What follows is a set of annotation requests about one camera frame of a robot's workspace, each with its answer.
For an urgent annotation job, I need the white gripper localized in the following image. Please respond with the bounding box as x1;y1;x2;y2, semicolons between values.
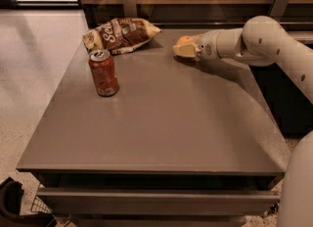
173;30;220;60

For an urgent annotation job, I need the orange fruit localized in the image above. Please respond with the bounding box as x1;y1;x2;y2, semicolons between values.
177;36;195;45

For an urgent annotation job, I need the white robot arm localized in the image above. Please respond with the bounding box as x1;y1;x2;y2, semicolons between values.
173;16;313;227

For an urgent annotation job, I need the brown chip bag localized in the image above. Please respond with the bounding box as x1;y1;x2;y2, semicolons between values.
82;18;160;55

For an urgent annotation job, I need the red soda can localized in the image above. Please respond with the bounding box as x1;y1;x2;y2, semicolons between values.
89;50;119;97

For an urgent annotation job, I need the black object on floor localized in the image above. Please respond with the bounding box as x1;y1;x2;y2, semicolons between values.
0;177;57;227

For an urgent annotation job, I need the left metal wall bracket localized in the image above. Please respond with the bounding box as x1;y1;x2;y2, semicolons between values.
122;0;138;18

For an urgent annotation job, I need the metal wall bracket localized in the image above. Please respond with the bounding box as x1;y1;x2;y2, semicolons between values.
122;0;138;18
268;0;290;22

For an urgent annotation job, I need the right metal wall bracket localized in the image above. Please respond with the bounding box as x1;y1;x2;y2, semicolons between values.
268;0;290;22

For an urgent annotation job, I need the wire basket under table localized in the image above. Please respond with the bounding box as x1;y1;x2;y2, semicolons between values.
30;195;52;214

